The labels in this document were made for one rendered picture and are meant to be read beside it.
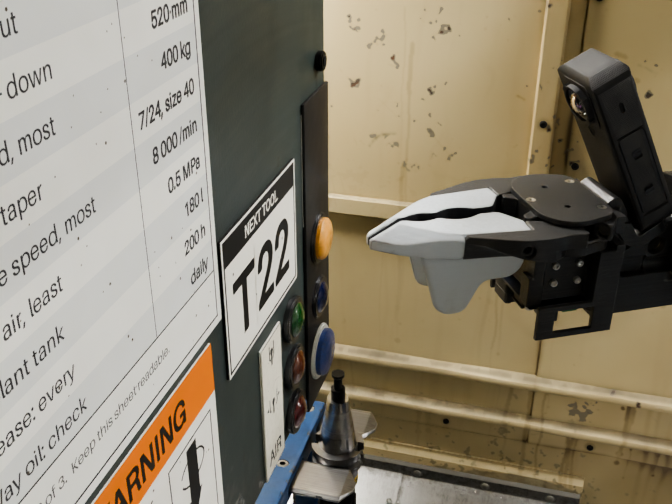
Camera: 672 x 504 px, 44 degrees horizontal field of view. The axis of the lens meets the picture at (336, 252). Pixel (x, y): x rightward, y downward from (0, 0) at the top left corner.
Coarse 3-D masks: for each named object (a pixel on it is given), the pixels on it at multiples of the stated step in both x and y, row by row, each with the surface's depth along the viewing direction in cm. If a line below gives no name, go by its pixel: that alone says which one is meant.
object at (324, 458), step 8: (320, 432) 102; (360, 440) 101; (312, 448) 100; (320, 448) 100; (360, 448) 101; (312, 456) 101; (320, 456) 99; (328, 456) 99; (336, 456) 99; (344, 456) 99; (352, 456) 99; (360, 456) 100; (328, 464) 99; (336, 464) 98; (344, 464) 98; (352, 464) 100; (352, 472) 100
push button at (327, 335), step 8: (328, 328) 53; (320, 336) 52; (328, 336) 52; (320, 344) 52; (328, 344) 52; (320, 352) 51; (328, 352) 52; (320, 360) 51; (328, 360) 52; (320, 368) 52; (328, 368) 53
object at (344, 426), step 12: (348, 396) 98; (336, 408) 97; (348, 408) 98; (324, 420) 98; (336, 420) 97; (348, 420) 98; (324, 432) 99; (336, 432) 98; (348, 432) 98; (324, 444) 99; (336, 444) 98; (348, 444) 99
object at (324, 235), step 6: (324, 222) 48; (330, 222) 49; (318, 228) 48; (324, 228) 48; (330, 228) 49; (318, 234) 48; (324, 234) 48; (330, 234) 49; (318, 240) 48; (324, 240) 48; (330, 240) 49; (318, 246) 48; (324, 246) 48; (330, 246) 50; (318, 252) 48; (324, 252) 49; (318, 258) 49; (324, 258) 49
